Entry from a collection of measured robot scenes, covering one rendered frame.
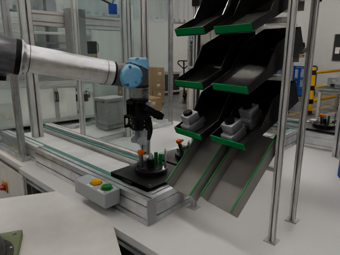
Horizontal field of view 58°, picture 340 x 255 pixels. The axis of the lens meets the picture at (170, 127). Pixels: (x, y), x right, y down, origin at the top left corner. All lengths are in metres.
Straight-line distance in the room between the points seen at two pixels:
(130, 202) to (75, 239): 0.22
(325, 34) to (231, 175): 11.47
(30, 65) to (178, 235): 0.70
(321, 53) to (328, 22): 1.04
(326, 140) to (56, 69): 1.68
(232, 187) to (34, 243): 0.66
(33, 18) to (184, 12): 10.10
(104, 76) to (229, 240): 0.66
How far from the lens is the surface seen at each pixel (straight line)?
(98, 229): 1.15
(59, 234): 1.16
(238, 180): 1.00
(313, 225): 1.25
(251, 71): 0.98
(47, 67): 0.92
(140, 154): 1.23
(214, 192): 1.02
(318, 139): 2.15
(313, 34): 1.09
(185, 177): 1.09
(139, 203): 1.14
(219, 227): 1.14
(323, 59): 12.34
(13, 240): 1.14
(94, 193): 1.21
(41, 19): 2.15
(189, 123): 0.99
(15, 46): 0.91
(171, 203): 1.20
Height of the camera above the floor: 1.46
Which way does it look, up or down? 14 degrees down
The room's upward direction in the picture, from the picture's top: straight up
